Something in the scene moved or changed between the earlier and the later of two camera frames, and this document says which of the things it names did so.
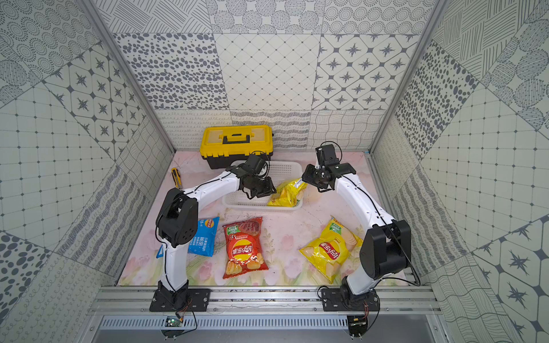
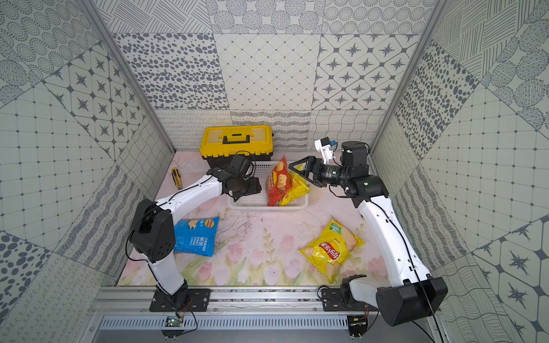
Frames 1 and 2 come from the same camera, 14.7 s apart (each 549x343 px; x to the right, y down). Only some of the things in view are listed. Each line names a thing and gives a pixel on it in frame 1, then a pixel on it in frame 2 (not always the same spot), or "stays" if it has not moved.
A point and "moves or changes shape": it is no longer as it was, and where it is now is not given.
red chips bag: [244, 247] to [278, 183]
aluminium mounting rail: [266, 301] stays
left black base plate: [197, 301] stays
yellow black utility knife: [176, 178] stays
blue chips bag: [203, 242] stays
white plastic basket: [237, 163] moves or changes shape
